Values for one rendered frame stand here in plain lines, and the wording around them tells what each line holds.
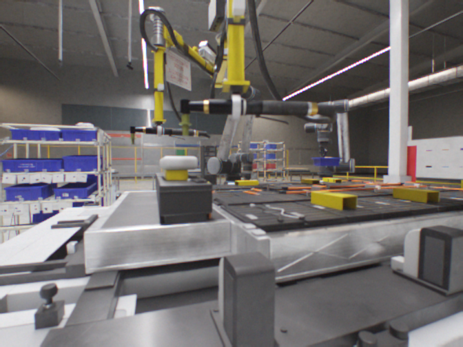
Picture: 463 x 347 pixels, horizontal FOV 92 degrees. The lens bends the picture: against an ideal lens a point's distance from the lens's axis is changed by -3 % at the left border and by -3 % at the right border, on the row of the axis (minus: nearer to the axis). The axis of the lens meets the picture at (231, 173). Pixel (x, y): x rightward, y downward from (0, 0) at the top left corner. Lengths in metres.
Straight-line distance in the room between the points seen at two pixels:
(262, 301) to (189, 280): 0.43
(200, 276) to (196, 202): 0.24
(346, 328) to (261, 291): 0.19
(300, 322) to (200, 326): 0.18
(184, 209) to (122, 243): 0.18
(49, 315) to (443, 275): 0.81
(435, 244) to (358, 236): 0.16
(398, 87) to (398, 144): 1.27
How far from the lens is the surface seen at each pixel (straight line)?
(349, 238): 0.69
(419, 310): 0.62
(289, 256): 0.58
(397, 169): 6.26
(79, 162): 3.59
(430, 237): 0.69
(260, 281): 0.36
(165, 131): 1.61
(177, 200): 0.66
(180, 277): 0.77
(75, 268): 0.82
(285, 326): 0.48
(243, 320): 0.38
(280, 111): 0.78
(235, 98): 0.75
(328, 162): 2.40
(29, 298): 0.83
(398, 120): 6.33
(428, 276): 0.72
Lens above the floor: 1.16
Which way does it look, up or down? 2 degrees down
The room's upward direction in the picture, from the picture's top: straight up
